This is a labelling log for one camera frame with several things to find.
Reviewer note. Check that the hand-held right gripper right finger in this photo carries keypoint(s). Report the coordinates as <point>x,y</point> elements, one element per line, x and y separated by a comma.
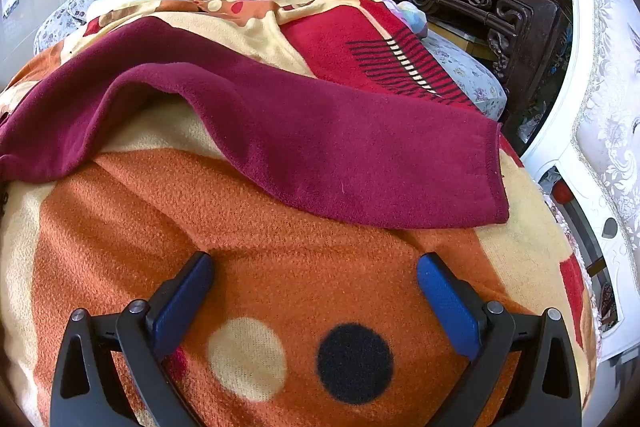
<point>447,307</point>

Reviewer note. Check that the maroon fleece garment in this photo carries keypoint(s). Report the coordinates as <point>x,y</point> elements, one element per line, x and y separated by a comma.
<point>300,132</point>

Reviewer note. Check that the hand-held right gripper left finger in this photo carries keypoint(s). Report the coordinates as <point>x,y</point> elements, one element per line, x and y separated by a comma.
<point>182,302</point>

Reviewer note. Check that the white upholstered headboard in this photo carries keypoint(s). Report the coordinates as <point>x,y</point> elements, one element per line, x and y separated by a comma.
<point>600,57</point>

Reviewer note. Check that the red round object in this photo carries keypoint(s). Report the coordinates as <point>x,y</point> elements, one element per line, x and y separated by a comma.
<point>562,192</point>

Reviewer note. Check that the floral bed sheet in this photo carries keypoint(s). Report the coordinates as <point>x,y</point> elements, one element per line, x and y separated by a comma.
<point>465,72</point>

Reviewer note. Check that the pale plastic bag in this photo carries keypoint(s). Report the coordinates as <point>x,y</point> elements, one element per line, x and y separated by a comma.
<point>412,14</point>

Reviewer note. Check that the printed orange red blanket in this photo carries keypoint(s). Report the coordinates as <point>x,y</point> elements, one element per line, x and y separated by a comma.
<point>250,217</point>

